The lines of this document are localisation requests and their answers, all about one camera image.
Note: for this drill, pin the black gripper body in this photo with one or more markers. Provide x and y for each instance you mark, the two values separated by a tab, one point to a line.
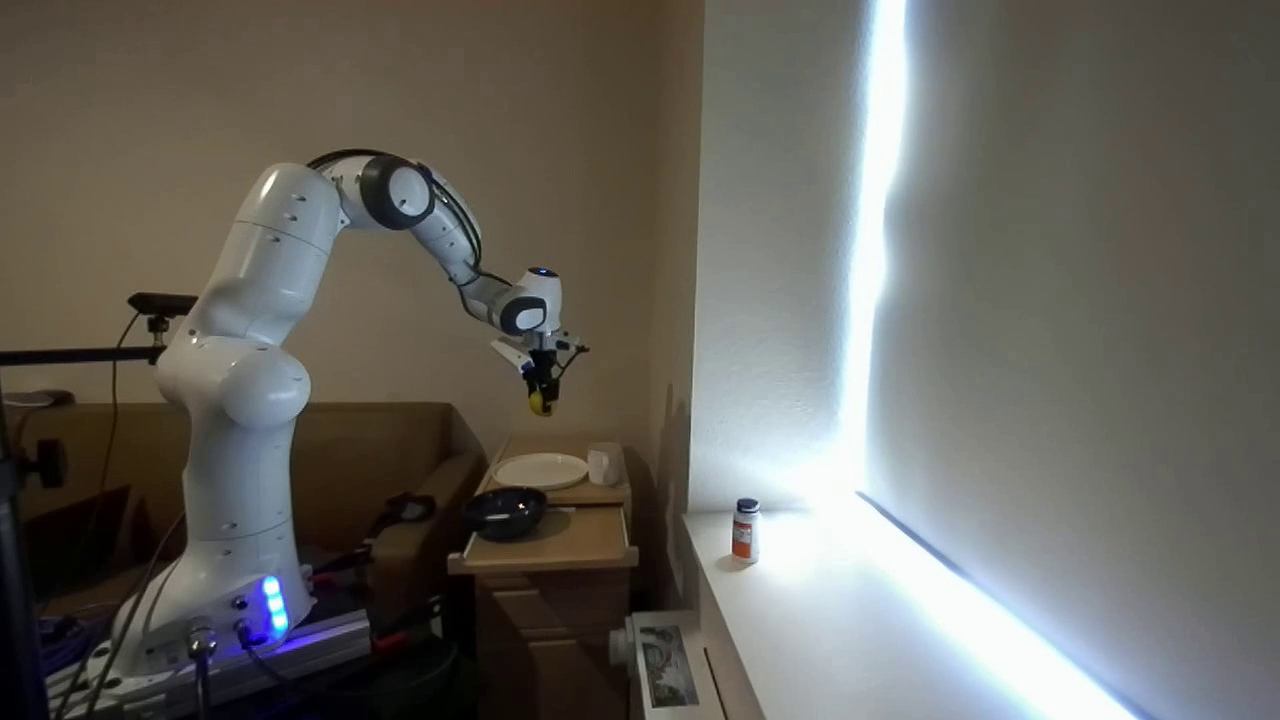
546	370

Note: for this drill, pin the robot base with blue lights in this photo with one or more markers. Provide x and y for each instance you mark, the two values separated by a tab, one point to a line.
203	653

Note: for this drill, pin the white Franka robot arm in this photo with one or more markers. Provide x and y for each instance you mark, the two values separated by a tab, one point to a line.
245	442

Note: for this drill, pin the white round plate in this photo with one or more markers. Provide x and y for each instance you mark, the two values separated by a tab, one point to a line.
542	471

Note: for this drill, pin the white cup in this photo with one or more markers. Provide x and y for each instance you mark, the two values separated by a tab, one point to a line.
604	460

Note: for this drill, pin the black bowl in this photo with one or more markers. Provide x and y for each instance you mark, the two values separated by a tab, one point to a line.
508	512

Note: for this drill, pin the large brown cardboard box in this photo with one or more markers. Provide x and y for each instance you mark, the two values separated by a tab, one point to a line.
355	460

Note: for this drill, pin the light wooden cabinet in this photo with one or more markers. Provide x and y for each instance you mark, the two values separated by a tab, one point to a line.
560	602

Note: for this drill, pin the spice bottle with red label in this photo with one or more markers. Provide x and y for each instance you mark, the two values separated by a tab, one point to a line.
744	528

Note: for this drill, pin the white box-shaped appliance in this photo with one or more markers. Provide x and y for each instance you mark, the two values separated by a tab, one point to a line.
664	666

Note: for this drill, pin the white window sill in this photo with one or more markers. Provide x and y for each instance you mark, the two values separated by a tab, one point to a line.
852	612

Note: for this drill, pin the black horizontal pole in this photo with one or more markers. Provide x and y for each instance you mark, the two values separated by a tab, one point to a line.
74	359

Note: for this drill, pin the wide white window blind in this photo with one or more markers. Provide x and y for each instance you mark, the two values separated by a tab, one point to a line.
1094	335

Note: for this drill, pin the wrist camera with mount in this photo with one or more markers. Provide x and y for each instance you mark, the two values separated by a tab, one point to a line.
564	355

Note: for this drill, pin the small black camera on pole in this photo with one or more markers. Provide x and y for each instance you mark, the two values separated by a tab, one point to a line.
163	304

